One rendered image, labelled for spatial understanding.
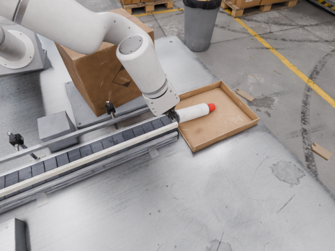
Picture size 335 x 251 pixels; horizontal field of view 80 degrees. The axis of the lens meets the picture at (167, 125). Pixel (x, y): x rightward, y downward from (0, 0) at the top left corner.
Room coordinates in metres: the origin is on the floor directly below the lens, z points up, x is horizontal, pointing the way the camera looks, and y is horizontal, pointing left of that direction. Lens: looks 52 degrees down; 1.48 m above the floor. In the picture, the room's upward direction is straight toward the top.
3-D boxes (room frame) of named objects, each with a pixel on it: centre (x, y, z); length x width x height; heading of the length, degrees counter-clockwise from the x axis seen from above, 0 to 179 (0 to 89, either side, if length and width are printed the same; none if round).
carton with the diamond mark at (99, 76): (0.71, 0.24, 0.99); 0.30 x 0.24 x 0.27; 127
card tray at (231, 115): (0.56, -0.17, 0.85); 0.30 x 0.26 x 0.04; 116
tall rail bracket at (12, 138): (0.33, 0.46, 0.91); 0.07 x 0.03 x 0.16; 26
